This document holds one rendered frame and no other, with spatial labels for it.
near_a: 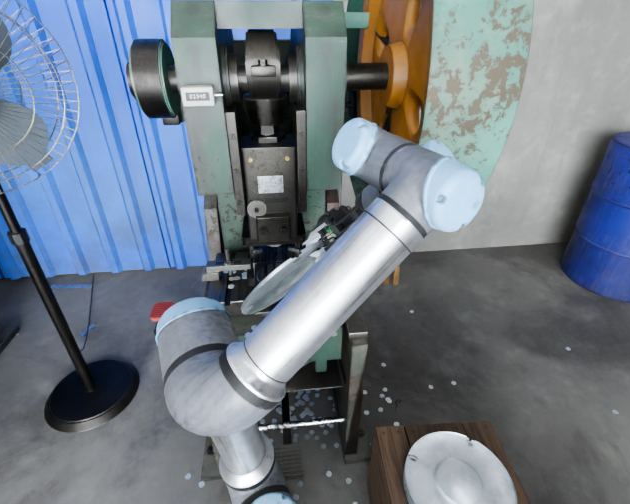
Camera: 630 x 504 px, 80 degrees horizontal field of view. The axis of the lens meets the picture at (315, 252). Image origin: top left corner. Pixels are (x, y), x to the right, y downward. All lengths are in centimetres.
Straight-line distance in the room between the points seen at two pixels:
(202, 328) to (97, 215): 212
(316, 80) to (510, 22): 42
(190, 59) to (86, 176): 166
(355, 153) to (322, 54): 50
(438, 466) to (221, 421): 87
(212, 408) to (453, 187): 37
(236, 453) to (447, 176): 61
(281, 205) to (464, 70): 60
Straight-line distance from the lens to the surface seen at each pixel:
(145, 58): 107
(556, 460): 192
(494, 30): 81
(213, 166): 103
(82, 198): 265
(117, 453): 186
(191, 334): 57
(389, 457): 130
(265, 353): 46
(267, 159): 107
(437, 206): 42
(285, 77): 108
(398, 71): 108
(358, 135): 52
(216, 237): 154
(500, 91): 82
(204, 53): 98
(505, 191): 294
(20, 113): 141
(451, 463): 128
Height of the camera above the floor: 147
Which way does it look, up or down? 32 degrees down
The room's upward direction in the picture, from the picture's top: straight up
